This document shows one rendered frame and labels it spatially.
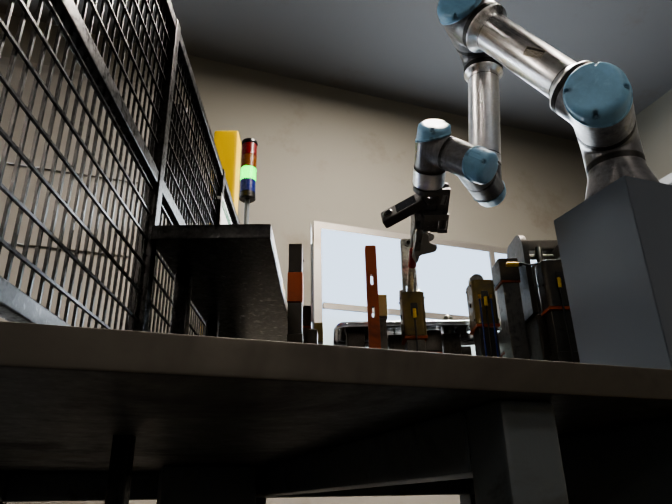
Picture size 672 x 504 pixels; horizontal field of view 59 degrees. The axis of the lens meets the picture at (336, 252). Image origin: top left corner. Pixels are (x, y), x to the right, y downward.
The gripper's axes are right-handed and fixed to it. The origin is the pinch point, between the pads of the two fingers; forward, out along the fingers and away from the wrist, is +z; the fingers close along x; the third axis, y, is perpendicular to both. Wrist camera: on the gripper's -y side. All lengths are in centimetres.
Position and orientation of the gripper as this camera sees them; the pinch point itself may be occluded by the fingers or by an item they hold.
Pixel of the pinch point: (413, 254)
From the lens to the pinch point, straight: 152.0
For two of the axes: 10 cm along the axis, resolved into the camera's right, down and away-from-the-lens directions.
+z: 0.0, 8.2, 5.7
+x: -0.2, -5.7, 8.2
